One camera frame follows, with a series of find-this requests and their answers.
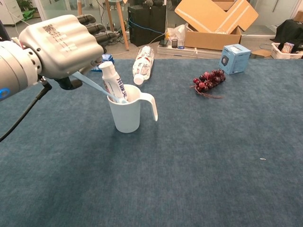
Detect dark blue rounded machine base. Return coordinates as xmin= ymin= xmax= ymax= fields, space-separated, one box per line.
xmin=0 ymin=20 xmax=12 ymax=42

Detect bunch of red grapes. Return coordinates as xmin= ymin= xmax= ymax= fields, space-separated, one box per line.
xmin=190 ymin=69 xmax=227 ymax=99

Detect clear plastic water bottle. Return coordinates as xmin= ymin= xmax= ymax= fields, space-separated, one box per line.
xmin=132 ymin=45 xmax=155 ymax=85

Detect flat brown cardboard piece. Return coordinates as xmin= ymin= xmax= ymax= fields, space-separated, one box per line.
xmin=250 ymin=49 xmax=273 ymax=59

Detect blue cookie box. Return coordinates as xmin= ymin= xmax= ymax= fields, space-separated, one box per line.
xmin=91 ymin=53 xmax=115 ymax=72

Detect large open cardboard box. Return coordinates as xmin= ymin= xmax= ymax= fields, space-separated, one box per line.
xmin=174 ymin=0 xmax=259 ymax=51

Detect black computer tower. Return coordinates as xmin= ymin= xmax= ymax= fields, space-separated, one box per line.
xmin=127 ymin=4 xmax=167 ymax=47

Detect small snack box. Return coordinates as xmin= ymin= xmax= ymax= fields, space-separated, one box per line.
xmin=281 ymin=42 xmax=295 ymax=54

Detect light blue toothbrush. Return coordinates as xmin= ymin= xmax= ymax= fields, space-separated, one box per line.
xmin=71 ymin=72 xmax=128 ymax=104

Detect white cup with handle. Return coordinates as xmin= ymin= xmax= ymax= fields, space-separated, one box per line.
xmin=106 ymin=84 xmax=159 ymax=133

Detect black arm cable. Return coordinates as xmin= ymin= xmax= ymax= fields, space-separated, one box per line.
xmin=0 ymin=79 xmax=53 ymax=142

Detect black cloth cover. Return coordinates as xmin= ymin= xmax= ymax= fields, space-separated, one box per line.
xmin=276 ymin=19 xmax=303 ymax=52

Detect light blue cardboard box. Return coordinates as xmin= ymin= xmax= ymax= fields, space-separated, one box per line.
xmin=221 ymin=44 xmax=251 ymax=76

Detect blue table mat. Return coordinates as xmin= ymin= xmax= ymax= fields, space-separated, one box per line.
xmin=0 ymin=58 xmax=303 ymax=227

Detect white cabinet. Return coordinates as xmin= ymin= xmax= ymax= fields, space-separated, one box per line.
xmin=0 ymin=0 xmax=24 ymax=26

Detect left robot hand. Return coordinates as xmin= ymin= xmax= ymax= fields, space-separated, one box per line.
xmin=18 ymin=14 xmax=118 ymax=90

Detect aluminium rails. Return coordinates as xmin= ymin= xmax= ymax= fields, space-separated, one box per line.
xmin=157 ymin=44 xmax=223 ymax=59

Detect white toothpaste tube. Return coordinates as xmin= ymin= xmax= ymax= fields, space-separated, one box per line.
xmin=98 ymin=61 xmax=129 ymax=103

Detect white plastic bag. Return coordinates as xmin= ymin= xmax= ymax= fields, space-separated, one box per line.
xmin=167 ymin=23 xmax=187 ymax=47

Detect white plastic basket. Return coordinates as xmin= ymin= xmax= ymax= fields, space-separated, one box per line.
xmin=271 ymin=42 xmax=303 ymax=60

